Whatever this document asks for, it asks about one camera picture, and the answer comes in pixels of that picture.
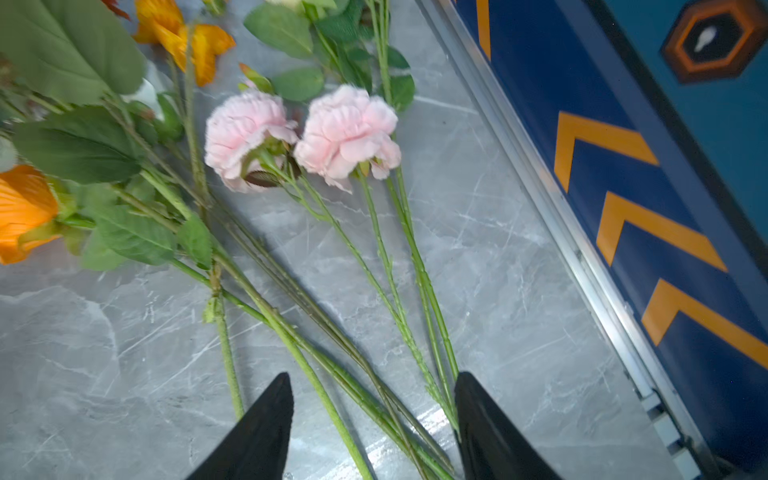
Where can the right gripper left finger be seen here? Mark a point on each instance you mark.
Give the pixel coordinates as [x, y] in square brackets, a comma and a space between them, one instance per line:
[257, 446]

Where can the red orange flower stem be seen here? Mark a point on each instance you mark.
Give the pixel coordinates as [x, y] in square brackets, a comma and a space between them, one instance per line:
[88, 99]

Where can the pink peony flower stem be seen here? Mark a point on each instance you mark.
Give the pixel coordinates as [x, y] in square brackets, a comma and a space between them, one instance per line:
[250, 143]

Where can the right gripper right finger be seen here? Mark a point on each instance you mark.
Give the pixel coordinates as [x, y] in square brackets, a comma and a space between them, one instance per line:
[490, 446]

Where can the orange rose flower stem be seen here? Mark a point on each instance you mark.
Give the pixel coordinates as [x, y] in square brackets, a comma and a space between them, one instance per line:
[30, 218]

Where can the white rose flower stem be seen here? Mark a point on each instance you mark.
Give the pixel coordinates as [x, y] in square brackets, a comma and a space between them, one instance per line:
[347, 40]

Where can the orange poppy flower stem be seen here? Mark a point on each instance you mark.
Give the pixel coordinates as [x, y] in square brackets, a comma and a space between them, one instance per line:
[223, 261]

